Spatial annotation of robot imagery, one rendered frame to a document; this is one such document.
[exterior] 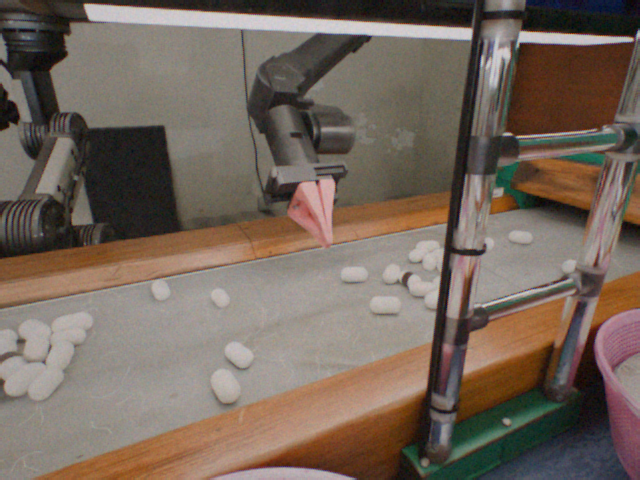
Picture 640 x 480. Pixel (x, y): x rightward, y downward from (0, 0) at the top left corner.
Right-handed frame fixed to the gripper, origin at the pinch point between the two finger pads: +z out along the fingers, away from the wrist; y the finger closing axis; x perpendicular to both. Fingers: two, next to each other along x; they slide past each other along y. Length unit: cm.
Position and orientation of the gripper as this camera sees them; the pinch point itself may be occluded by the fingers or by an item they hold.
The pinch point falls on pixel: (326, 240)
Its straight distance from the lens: 48.8
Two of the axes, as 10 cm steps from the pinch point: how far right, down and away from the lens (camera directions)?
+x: -2.9, 4.8, 8.3
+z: 3.2, 8.6, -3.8
